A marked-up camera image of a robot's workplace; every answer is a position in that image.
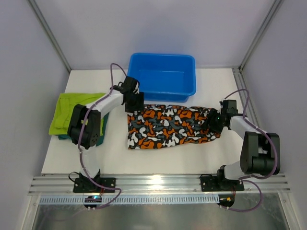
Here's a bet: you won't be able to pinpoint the orange black patterned shorts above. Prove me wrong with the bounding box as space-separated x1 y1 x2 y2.
127 104 221 150

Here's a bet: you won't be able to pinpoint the lime green shorts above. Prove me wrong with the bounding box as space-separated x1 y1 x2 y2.
49 93 105 139

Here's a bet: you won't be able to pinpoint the dark green shorts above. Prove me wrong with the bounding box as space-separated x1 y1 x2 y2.
57 114 109 146

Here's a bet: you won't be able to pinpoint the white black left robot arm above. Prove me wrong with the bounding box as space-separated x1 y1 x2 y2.
68 76 144 193

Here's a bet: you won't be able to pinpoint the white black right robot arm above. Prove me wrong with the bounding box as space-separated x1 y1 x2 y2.
200 100 280 192

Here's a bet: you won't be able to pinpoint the blue plastic bin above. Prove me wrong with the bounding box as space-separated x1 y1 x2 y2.
128 53 197 103

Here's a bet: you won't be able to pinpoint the right controller board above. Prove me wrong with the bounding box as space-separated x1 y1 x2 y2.
217 194 235 209

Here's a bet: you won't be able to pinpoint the controller board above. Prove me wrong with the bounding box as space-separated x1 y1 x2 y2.
217 194 235 209
83 195 102 210

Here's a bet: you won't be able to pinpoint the left controller board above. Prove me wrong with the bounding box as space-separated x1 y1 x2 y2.
83 195 102 210

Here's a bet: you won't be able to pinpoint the right side aluminium rail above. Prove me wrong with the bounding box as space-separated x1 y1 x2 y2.
232 67 259 126

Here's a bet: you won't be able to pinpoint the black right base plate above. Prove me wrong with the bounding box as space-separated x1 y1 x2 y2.
200 174 245 192

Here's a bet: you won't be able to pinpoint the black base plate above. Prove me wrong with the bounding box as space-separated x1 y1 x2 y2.
73 174 116 193
200 174 245 192

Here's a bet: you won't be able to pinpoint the aluminium mounting rail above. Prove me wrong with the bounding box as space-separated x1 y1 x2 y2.
28 174 291 195

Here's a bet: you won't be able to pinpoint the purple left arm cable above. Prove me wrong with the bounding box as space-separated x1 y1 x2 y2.
78 63 128 211

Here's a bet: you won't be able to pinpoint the grey slotted cable duct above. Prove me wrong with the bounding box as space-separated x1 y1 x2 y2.
39 194 219 205

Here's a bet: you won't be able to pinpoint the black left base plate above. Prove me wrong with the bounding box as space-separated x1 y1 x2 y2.
73 174 116 193

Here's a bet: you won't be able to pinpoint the right aluminium frame post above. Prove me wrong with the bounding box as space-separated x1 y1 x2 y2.
239 0 283 71

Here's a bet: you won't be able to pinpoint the aluminium frame post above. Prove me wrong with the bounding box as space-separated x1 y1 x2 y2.
239 0 283 71
27 0 72 73

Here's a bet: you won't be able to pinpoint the left aluminium frame post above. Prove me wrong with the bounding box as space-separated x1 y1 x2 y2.
27 0 72 73

